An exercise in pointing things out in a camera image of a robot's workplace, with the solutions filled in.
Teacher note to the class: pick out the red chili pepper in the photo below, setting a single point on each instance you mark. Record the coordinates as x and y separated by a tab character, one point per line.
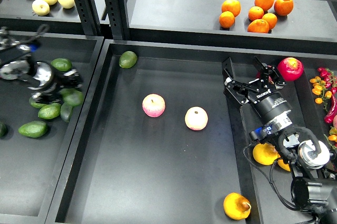
328	119

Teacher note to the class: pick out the orange top centre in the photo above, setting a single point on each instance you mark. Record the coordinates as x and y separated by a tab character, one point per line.
264	4

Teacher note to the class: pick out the dark avocado at left edge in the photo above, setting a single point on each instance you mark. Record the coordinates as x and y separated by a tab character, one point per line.
3	129

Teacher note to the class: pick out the green avocado tray corner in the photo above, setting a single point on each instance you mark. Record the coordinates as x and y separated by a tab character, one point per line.
127	60

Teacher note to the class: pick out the orange small centre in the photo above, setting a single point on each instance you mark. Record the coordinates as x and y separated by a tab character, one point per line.
255	13

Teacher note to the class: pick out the cherry tomato bunch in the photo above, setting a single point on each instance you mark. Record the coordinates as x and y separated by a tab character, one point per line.
323	87

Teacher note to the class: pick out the green avocado middle pile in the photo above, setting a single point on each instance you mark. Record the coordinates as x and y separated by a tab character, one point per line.
50	111

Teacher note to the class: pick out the pale yellow pink apple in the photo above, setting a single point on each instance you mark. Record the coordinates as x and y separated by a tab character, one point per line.
196	118

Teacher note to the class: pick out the orange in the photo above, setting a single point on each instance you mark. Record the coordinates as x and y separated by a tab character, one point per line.
283	7
226	19
258	26
264	4
271	20
233	6

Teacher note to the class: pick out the black shelf upright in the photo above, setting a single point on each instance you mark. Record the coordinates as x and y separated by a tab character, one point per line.
89	17
118	19

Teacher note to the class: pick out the orange far left upper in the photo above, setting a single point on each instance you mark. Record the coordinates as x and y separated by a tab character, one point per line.
233	6

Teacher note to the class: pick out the orange far left lower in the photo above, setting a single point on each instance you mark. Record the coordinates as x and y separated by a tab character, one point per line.
226	19

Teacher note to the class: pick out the orange right lower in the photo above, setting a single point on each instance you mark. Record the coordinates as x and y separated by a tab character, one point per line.
271	20

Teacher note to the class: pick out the black shelf upright right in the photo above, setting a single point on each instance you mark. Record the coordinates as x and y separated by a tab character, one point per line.
118	19

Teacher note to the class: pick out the black centre tray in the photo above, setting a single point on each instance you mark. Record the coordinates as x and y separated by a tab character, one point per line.
126	167

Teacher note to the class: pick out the dark avocado right of pile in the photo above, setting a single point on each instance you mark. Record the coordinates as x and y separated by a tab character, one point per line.
66	112

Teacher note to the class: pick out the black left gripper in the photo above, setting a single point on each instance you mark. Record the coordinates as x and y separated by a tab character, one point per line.
51	81

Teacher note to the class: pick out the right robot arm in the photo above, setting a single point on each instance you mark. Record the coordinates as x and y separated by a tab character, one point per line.
313	187

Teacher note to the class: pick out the orange bottom front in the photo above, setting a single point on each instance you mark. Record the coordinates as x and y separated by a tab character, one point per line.
258	26

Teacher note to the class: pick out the pink red apple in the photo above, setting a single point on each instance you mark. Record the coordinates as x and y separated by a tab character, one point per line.
153	105

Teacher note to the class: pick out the large red apple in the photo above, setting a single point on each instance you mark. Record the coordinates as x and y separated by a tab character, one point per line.
290	68

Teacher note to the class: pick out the green avocado lower pile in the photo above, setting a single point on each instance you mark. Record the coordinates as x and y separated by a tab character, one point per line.
33	129

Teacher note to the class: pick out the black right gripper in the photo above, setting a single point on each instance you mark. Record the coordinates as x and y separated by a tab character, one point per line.
264	94

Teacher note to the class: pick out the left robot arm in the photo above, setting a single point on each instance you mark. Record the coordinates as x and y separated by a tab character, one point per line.
17	63

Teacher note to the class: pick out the dark green avocado top pile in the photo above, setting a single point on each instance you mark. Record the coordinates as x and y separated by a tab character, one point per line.
35	104

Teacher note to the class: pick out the orange top right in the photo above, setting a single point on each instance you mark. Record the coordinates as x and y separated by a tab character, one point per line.
283	7

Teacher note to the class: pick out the black shelf upright left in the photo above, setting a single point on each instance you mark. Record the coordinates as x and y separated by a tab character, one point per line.
89	17

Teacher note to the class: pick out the pale yellow pear front left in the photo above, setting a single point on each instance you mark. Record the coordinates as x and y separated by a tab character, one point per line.
40	7

